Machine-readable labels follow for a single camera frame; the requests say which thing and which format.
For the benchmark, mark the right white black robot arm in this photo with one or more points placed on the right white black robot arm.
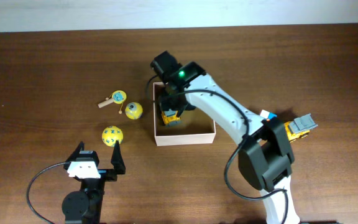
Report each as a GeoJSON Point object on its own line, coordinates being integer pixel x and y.
{"type": "Point", "coordinates": [263, 149]}

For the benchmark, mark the yellow ball blue letters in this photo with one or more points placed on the yellow ball blue letters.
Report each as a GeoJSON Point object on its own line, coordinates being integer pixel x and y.
{"type": "Point", "coordinates": [111, 134]}

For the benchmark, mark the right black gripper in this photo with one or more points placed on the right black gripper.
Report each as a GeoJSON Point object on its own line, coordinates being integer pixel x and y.
{"type": "Point", "coordinates": [169, 104]}

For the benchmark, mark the yellow grey one-eyed ball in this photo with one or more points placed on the yellow grey one-eyed ball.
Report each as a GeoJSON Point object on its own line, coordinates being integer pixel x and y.
{"type": "Point", "coordinates": [133, 110]}

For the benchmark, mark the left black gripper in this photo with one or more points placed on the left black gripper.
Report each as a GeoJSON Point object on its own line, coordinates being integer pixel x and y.
{"type": "Point", "coordinates": [111, 174]}

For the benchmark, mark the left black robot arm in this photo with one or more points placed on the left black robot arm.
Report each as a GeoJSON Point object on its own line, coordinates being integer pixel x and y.
{"type": "Point", "coordinates": [84, 205]}

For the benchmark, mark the yellow wooden rattle drum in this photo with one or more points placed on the yellow wooden rattle drum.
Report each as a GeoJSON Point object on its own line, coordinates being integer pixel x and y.
{"type": "Point", "coordinates": [117, 97]}

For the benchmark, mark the yellow grey toy dump truck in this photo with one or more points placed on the yellow grey toy dump truck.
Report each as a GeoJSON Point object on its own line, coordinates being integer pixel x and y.
{"type": "Point", "coordinates": [300, 127]}

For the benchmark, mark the pink cardboard box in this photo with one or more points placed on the pink cardboard box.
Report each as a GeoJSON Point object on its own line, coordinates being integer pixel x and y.
{"type": "Point", "coordinates": [195, 127]}

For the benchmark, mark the colourful two-by-two puzzle cube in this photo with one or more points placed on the colourful two-by-two puzzle cube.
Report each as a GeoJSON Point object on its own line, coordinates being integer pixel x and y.
{"type": "Point", "coordinates": [267, 115]}

